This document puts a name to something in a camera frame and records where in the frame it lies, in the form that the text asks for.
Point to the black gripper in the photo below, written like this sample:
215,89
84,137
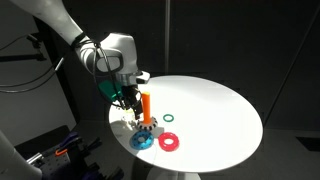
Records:
129,93

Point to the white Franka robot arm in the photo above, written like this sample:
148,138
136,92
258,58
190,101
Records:
50,16

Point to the orange stake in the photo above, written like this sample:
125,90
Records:
146,108

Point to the grey vertical pole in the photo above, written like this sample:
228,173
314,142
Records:
167,36

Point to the silver aluminium bar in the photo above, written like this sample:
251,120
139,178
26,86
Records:
34,158

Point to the black floor plate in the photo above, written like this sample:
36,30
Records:
310,143

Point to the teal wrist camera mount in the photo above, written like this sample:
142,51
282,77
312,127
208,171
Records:
109,89

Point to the white table pedestal base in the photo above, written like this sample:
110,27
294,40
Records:
173,174

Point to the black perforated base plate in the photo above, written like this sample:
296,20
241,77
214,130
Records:
43,166

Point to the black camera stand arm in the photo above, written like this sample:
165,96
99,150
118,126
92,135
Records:
26,57

